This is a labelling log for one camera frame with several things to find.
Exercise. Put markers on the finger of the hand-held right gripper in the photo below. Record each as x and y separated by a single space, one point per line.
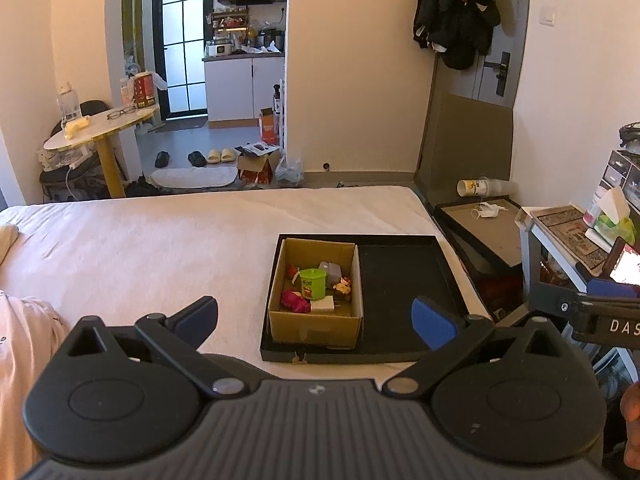
555 299
612 288

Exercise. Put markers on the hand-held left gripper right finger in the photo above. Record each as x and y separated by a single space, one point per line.
432 327

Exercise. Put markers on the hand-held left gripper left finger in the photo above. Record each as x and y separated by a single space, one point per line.
200 320

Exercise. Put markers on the black tray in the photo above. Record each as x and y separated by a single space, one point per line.
395 300

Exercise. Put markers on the pink plush toy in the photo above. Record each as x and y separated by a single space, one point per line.
292 301

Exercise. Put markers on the brown hair doll figurine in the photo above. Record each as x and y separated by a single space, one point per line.
343 286

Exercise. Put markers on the red hat figurine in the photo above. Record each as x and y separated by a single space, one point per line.
292 272

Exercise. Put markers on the white charger plug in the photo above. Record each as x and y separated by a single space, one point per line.
324 306

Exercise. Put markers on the grey block case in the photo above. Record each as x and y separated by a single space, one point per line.
334 272

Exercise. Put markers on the brown cardboard box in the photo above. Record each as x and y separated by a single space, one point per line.
315 330

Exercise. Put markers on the person's right forearm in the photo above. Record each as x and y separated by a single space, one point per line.
632 420

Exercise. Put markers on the smartphone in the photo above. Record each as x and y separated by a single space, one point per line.
627 262

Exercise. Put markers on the dark red box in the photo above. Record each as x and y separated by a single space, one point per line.
497 290

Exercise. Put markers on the white side table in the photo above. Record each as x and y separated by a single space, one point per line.
532 240

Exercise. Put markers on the patterned board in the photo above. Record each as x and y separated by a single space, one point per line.
565 232

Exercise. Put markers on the green tissue pack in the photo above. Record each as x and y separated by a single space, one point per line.
612 215

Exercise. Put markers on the black box lid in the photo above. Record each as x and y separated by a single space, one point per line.
495 237

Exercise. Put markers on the bed with white sheet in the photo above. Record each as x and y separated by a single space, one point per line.
150 250

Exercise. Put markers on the white face mask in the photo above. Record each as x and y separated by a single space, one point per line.
487 210

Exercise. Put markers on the grey drawer organizer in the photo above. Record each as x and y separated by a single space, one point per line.
622 172

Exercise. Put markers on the stack of paper cups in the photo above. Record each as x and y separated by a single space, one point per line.
485 187

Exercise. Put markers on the white floor mat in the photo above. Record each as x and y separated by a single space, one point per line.
192 178

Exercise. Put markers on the red cardboard box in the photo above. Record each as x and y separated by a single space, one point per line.
257 170

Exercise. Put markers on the black slipper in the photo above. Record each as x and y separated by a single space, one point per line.
197 159
162 160

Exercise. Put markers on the beige slipper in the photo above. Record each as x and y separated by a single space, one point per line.
228 154
213 156

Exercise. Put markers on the clear plastic bag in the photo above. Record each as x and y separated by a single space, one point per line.
289 170

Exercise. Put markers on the large cardboard sheet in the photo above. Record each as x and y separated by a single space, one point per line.
467 145

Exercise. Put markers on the white garment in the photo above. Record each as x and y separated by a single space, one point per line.
22 350

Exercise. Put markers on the magazine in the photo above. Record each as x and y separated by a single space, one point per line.
257 149

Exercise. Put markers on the grey door mat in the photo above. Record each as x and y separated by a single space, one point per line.
182 126

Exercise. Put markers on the orange box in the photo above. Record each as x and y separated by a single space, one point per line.
268 127

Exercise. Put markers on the beige pillow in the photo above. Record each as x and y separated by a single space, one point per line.
7 245

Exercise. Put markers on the round table with yellow leg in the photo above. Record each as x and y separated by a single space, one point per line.
100 132

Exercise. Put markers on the eyeglasses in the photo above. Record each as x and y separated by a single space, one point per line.
121 112

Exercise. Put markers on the yellow toy phone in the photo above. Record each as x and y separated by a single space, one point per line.
77 127

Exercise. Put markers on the spray bottle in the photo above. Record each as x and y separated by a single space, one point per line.
276 100

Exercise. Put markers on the black door lock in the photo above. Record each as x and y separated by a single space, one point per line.
500 72

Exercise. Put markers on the red canister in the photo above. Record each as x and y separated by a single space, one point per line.
143 91

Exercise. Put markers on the white kitchen cabinet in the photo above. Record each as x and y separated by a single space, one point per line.
240 87

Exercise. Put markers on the white plastic bag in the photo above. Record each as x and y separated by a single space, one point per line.
159 81

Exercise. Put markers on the clear water bottle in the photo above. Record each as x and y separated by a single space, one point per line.
69 105

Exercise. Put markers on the white rice cooker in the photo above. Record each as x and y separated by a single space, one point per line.
220 50

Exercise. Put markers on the black framed glass door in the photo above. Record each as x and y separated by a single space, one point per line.
180 45

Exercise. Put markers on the grey door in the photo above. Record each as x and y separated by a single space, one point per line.
512 25

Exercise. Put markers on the hanging black jackets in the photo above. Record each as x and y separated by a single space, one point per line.
455 15

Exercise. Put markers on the kitchen shelf rack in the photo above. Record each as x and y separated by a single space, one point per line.
230 19

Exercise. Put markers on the white light switch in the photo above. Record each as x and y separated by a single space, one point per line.
547 15

